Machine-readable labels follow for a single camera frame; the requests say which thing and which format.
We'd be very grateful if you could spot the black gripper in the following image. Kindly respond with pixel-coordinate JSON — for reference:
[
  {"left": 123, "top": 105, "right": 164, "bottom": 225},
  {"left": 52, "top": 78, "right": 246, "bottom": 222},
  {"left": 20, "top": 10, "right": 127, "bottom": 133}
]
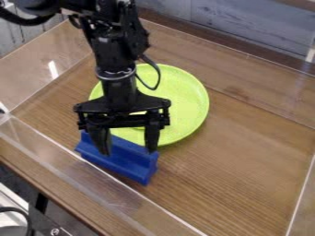
[{"left": 72, "top": 75, "right": 171, "bottom": 156}]

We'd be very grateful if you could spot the blue plastic block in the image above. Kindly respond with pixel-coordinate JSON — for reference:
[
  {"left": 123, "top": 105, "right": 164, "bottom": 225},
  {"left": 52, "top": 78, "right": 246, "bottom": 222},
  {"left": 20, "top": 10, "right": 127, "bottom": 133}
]
[{"left": 75, "top": 131, "right": 159, "bottom": 185}]

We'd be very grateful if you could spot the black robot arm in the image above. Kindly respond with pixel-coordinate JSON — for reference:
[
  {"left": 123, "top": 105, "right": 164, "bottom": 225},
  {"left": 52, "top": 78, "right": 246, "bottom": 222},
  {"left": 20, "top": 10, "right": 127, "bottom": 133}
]
[{"left": 0, "top": 0, "right": 171, "bottom": 155}]

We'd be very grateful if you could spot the green plate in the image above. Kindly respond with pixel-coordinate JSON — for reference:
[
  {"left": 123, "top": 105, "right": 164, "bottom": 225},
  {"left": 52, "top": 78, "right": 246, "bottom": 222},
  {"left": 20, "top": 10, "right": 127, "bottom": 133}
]
[{"left": 88, "top": 64, "right": 211, "bottom": 147}]

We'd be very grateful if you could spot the black device with screw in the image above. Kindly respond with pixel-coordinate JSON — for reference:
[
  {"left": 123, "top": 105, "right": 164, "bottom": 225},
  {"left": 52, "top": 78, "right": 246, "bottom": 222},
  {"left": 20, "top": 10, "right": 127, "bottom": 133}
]
[{"left": 28, "top": 212, "right": 74, "bottom": 236}]

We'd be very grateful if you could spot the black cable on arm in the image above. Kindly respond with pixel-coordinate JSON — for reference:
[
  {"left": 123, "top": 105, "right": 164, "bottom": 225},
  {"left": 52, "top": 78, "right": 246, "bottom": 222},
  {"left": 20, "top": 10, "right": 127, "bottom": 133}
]
[{"left": 134, "top": 54, "right": 163, "bottom": 91}]

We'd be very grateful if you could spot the clear acrylic enclosure wall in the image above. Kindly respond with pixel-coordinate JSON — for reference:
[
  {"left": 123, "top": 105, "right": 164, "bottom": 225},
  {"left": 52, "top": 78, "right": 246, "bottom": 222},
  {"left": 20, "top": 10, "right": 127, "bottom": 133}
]
[{"left": 0, "top": 20, "right": 315, "bottom": 236}]

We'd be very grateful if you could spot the black cable lower left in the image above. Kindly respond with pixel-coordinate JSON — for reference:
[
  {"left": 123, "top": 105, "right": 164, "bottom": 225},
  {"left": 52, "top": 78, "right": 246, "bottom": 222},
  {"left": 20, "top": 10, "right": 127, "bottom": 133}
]
[{"left": 0, "top": 206, "right": 35, "bottom": 236}]

